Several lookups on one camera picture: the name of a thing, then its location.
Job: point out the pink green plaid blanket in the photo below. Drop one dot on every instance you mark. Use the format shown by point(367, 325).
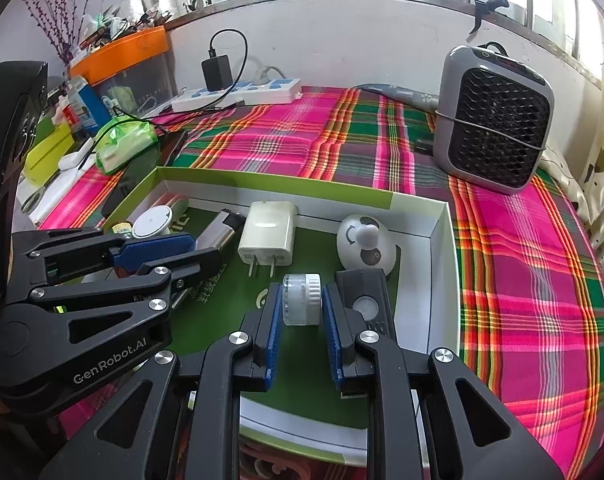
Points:
point(530, 289)

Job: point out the grey mini heater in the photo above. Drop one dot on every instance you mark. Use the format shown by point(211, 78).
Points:
point(493, 119)

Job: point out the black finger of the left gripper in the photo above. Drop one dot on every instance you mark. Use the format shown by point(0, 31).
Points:
point(69, 253)
point(114, 287)

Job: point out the white knob green base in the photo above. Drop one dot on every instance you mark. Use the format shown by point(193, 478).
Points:
point(155, 221)

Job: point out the white USB charger plug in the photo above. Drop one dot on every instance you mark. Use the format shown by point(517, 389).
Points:
point(268, 236)

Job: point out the yellow green box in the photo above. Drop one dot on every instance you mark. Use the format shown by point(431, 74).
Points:
point(43, 159)

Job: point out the black window handle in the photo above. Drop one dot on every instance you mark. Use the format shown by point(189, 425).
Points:
point(485, 8)

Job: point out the orange lidded storage bin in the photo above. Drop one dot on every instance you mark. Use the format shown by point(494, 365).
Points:
point(133, 72)

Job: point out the white small device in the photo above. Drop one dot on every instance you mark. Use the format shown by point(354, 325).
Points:
point(76, 159)

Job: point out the green and white shallow box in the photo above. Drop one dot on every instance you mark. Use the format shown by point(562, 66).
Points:
point(304, 413)

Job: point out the white power strip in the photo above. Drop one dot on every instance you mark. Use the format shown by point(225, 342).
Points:
point(278, 91)

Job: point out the silver black lighter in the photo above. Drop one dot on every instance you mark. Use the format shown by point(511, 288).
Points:
point(221, 231)

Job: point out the black smartphone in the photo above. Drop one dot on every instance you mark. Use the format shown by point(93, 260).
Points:
point(136, 171)

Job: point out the black power adapter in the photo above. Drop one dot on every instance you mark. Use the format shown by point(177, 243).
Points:
point(217, 71)

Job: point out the purple dried flower branches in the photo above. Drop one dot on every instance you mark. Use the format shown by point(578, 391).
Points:
point(61, 22)

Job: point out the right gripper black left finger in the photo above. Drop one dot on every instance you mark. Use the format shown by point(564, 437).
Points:
point(136, 434)

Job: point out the blue white carton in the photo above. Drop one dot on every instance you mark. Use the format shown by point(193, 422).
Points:
point(87, 105)

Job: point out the green tissue pack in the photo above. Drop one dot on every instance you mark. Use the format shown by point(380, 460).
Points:
point(120, 140)

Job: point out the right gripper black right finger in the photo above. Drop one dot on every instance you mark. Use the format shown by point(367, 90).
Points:
point(429, 415)

